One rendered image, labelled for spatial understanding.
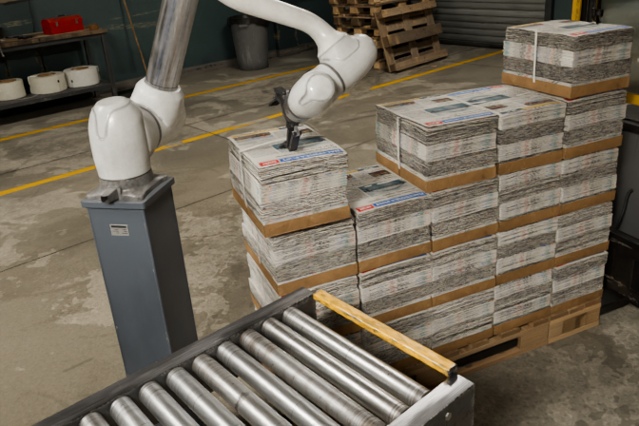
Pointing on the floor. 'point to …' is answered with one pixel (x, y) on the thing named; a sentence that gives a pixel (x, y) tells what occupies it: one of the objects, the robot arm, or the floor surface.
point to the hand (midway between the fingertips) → (279, 124)
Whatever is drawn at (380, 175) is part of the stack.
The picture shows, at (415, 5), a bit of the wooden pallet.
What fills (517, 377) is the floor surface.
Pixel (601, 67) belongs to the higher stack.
